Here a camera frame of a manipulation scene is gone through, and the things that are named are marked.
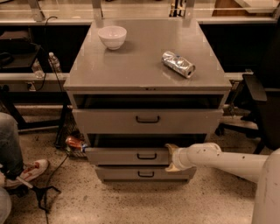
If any orange plastic bottle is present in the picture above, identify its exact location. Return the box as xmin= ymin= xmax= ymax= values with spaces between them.
xmin=66 ymin=136 xmax=88 ymax=152

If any silver crushed can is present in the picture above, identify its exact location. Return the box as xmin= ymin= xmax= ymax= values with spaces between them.
xmin=161 ymin=51 xmax=196 ymax=79

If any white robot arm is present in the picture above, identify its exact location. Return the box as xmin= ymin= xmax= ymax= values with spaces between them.
xmin=165 ymin=143 xmax=280 ymax=224

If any grey top drawer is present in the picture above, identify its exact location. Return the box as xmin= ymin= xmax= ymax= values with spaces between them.
xmin=73 ymin=109 xmax=223 ymax=134

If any grey metal drawer cabinet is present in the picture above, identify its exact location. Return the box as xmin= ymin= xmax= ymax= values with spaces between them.
xmin=63 ymin=18 xmax=233 ymax=184

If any blue jeans leg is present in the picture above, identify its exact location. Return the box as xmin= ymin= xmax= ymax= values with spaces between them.
xmin=0 ymin=113 xmax=23 ymax=224

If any clear plastic water bottle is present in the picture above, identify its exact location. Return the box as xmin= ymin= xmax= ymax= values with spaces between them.
xmin=48 ymin=52 xmax=62 ymax=74

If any black tripod stand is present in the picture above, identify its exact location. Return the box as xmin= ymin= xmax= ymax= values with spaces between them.
xmin=6 ymin=176 xmax=60 ymax=214

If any black office chair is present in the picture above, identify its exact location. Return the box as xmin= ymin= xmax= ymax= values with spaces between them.
xmin=215 ymin=18 xmax=280 ymax=154

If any white red sneaker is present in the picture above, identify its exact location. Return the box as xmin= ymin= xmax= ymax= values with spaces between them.
xmin=2 ymin=159 xmax=49 ymax=189

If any white ceramic bowl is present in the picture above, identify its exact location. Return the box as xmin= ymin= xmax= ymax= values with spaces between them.
xmin=98 ymin=25 xmax=127 ymax=50

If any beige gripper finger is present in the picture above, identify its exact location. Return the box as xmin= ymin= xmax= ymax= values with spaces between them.
xmin=165 ymin=143 xmax=179 ymax=155
xmin=165 ymin=164 xmax=177 ymax=172

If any clear plastic cup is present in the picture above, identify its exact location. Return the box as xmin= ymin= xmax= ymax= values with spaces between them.
xmin=31 ymin=59 xmax=45 ymax=79

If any black power cable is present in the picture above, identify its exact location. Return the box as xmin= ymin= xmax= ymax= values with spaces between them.
xmin=34 ymin=16 xmax=70 ymax=224

